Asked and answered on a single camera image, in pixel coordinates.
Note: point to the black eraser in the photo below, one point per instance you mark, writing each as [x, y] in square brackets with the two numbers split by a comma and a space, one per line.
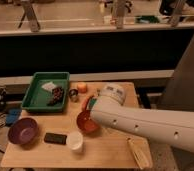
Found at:
[55, 138]

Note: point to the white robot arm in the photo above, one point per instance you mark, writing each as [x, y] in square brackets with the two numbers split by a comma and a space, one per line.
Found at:
[175, 128]

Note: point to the small metal cup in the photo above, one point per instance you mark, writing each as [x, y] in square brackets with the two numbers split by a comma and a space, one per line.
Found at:
[73, 95]

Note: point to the white paper cup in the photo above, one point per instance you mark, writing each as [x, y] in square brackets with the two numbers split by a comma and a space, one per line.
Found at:
[74, 141]

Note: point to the orange block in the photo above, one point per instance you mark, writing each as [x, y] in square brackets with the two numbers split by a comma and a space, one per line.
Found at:
[82, 87]

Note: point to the orange carrot toy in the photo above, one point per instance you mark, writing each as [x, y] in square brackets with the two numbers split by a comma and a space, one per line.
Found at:
[85, 102]

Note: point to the orange bowl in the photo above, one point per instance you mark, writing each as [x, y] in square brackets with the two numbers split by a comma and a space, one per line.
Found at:
[85, 123]

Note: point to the brown item in tray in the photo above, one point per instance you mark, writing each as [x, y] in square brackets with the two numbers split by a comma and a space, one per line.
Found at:
[57, 93]

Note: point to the white cloth in tray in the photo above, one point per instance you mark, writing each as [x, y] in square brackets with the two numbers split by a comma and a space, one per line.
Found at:
[49, 86]

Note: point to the green plastic tray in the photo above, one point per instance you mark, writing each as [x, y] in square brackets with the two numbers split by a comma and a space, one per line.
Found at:
[36, 98]

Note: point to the beige wooden tool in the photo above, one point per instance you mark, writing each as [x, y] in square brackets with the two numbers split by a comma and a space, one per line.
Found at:
[140, 157]

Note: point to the purple bowl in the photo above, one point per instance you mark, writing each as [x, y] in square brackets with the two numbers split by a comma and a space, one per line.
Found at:
[23, 131]

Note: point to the blue box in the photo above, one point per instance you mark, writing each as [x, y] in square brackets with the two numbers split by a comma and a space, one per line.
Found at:
[12, 116]

